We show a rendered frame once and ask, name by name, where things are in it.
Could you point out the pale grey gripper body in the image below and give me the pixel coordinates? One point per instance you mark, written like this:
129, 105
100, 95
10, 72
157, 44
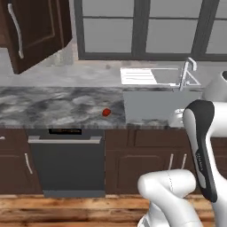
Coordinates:
176, 118

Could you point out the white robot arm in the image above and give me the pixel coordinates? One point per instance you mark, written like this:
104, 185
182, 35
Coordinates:
171, 192

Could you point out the grey apron sink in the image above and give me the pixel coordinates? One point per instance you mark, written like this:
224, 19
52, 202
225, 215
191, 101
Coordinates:
153, 105

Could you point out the dark brown base cabinet door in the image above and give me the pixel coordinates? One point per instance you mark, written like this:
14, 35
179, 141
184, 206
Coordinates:
13, 174
220, 159
133, 168

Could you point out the dark brown fixed panel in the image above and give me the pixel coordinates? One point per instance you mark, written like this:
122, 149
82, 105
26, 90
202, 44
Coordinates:
153, 138

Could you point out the silver tap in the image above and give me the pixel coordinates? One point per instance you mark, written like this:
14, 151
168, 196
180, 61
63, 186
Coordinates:
185, 74

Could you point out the small red round item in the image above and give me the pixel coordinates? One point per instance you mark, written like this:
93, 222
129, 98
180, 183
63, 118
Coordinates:
106, 112

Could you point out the dark framed window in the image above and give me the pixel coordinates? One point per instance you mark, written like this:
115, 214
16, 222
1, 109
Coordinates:
139, 29

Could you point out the dark grey dishwasher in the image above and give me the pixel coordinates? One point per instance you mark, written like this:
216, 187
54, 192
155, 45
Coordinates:
69, 168

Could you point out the dark brown drawer front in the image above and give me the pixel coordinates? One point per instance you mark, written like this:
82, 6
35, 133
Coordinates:
14, 134

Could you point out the dark brown wall cabinet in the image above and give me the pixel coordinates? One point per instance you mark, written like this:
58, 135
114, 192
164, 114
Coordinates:
66, 20

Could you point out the dark brown wall cabinet door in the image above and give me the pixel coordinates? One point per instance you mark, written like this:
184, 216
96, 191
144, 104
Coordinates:
38, 26

